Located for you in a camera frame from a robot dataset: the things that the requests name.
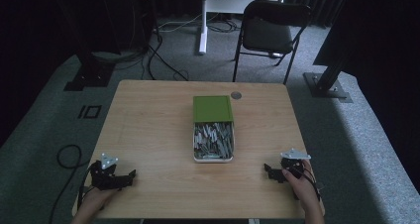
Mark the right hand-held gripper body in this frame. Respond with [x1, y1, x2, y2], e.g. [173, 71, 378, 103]
[279, 148, 312, 180]

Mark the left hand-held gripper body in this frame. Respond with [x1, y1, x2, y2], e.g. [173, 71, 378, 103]
[88, 153, 126, 190]

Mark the person's left hand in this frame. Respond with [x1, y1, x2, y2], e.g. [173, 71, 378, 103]
[76, 186, 121, 217]

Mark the person's right hand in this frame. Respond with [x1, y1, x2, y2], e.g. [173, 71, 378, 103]
[281, 159, 323, 209]

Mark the white box drawer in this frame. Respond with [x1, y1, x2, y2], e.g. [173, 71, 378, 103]
[192, 120, 236, 164]

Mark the green box sleeve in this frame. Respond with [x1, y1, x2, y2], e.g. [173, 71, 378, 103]
[192, 95, 235, 124]

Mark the black metal stand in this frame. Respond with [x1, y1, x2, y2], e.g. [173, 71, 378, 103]
[302, 56, 354, 104]
[49, 0, 117, 92]

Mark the black folding chair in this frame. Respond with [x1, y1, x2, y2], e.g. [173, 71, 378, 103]
[232, 0, 313, 86]

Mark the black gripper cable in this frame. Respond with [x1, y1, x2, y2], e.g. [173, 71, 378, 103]
[293, 167, 323, 202]
[48, 144, 92, 224]

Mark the pile of grey wall plugs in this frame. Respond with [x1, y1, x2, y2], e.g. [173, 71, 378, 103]
[193, 121, 235, 161]

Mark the black floor cable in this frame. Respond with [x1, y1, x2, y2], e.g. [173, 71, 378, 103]
[141, 32, 190, 82]

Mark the white desk frame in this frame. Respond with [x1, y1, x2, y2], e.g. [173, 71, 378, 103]
[197, 0, 289, 56]

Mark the white floor cable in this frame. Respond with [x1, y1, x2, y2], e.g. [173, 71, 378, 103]
[157, 13, 204, 34]

